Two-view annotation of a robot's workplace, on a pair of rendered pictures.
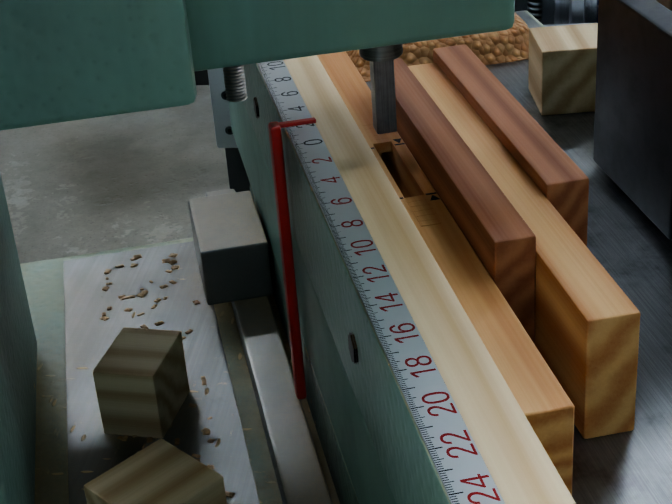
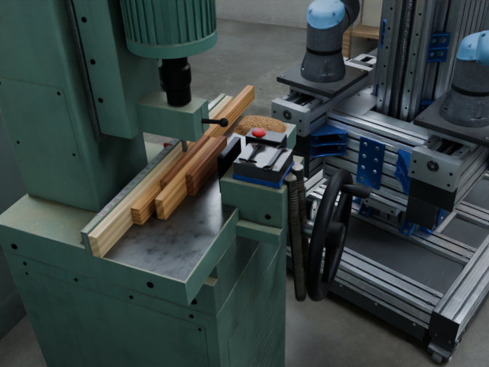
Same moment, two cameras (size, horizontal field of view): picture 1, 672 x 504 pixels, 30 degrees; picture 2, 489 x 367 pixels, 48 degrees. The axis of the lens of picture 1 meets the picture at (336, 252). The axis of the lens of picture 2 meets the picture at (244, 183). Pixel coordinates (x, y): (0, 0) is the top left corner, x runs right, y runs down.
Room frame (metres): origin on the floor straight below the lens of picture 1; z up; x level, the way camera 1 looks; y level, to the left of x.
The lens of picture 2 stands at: (-0.27, -0.71, 1.58)
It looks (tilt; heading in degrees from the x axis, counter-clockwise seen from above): 35 degrees down; 34
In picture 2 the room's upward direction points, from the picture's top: 2 degrees counter-clockwise
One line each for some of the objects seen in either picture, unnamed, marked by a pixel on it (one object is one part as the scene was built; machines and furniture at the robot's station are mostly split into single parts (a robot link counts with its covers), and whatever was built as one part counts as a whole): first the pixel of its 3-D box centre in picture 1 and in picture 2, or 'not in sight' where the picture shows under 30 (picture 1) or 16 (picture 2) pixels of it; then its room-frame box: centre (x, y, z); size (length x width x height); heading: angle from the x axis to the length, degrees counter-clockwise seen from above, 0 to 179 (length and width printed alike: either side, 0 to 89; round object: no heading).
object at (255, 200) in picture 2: not in sight; (263, 185); (0.53, -0.22, 0.92); 0.15 x 0.13 x 0.09; 9
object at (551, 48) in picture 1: (574, 68); not in sight; (0.66, -0.14, 0.92); 0.04 x 0.04 x 0.04; 0
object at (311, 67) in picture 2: not in sight; (323, 59); (1.31, 0.01, 0.87); 0.15 x 0.15 x 0.10
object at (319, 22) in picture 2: not in sight; (326, 23); (1.32, 0.01, 0.98); 0.13 x 0.12 x 0.14; 6
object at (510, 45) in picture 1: (437, 26); (260, 124); (0.76, -0.07, 0.91); 0.12 x 0.09 x 0.03; 99
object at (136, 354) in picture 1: (142, 381); not in sight; (0.53, 0.10, 0.82); 0.04 x 0.03 x 0.04; 165
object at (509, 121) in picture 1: (501, 158); (207, 164); (0.53, -0.08, 0.93); 0.17 x 0.02 x 0.05; 9
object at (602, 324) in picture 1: (495, 215); (190, 175); (0.48, -0.07, 0.92); 0.25 x 0.02 x 0.05; 9
